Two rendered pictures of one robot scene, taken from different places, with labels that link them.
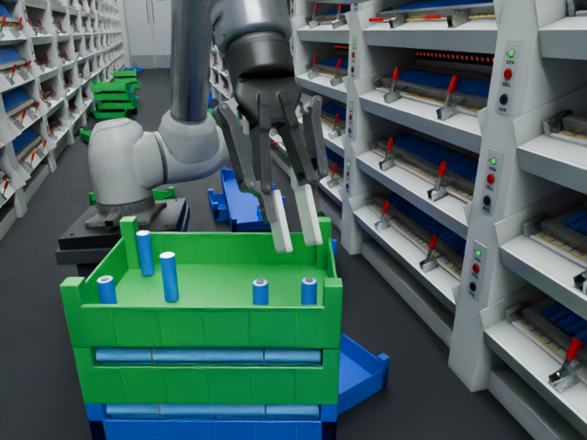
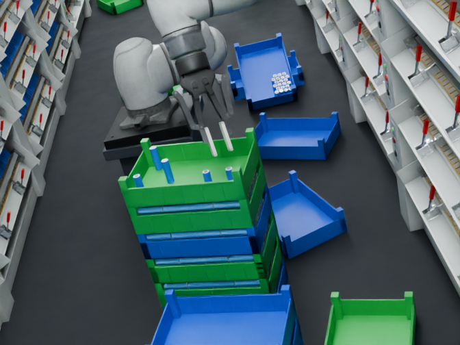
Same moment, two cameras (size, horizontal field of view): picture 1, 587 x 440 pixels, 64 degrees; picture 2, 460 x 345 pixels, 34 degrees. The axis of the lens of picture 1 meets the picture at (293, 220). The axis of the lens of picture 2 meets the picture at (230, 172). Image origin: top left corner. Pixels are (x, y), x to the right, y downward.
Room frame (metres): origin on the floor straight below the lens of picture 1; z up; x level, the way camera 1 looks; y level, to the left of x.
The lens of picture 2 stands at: (-0.96, -0.50, 1.33)
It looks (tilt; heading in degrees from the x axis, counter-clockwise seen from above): 30 degrees down; 19
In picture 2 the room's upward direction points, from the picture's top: 14 degrees counter-clockwise
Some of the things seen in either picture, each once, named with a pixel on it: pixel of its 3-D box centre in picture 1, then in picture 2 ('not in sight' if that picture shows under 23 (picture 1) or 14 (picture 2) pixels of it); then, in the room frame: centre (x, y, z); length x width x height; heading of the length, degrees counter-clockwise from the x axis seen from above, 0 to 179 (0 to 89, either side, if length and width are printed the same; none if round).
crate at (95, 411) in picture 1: (224, 374); (206, 220); (0.53, 0.10, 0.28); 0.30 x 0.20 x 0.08; 90
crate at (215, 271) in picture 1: (217, 273); (191, 167); (0.53, 0.10, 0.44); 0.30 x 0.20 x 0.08; 90
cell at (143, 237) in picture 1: (145, 253); (156, 158); (0.60, 0.21, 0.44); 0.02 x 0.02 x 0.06
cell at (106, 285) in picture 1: (108, 302); (139, 186); (0.47, 0.21, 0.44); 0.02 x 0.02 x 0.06
